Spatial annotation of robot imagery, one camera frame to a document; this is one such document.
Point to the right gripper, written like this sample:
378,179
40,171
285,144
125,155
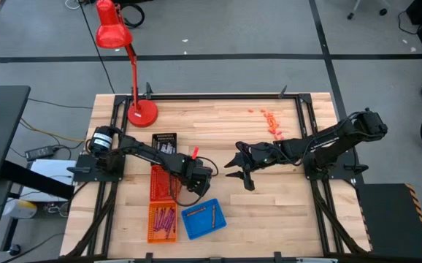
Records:
260,157

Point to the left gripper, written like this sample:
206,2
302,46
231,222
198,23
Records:
196,170

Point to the purple crayons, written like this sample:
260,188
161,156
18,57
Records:
164,218

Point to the pile of pink screws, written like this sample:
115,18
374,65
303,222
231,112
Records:
171,230

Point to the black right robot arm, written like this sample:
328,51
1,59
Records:
342,135

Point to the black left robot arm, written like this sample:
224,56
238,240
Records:
141,149

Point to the red tape tag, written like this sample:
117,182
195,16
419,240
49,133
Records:
195,152

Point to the red plastic basket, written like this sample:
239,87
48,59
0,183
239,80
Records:
158,186

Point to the black plastic basket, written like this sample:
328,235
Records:
164,137

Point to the blue plastic basket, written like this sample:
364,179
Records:
202,228

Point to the orange plastic basket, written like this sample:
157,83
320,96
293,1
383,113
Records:
150,219

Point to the red desk lamp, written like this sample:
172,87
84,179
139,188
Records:
143,113

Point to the white control box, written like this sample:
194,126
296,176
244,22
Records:
46,168

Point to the black power adapter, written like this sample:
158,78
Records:
39,153

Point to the white and yellow device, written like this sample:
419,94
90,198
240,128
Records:
19,209

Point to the office chair base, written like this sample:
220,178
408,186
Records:
383,11

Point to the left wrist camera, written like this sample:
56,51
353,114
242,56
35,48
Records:
198,187

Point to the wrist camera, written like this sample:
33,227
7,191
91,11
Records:
248,182
198,187

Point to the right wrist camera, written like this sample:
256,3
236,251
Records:
248,182

